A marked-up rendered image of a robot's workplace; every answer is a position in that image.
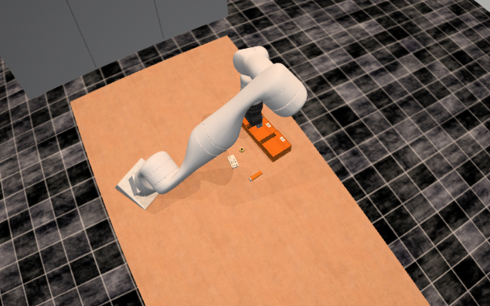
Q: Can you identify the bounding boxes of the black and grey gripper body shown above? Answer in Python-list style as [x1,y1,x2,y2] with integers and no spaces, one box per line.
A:
[245,100,263,127]

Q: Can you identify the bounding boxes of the orange aa battery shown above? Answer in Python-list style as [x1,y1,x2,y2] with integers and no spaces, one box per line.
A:
[249,171,262,181]

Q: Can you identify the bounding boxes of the cream domino tile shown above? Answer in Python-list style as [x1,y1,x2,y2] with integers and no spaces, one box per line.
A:
[227,155,239,168]

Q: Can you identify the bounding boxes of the orange three-compartment bin rack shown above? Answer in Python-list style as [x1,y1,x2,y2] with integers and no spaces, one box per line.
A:
[242,117,291,162]

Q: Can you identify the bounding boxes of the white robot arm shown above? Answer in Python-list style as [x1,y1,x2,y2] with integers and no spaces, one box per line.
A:
[128,46,307,196]

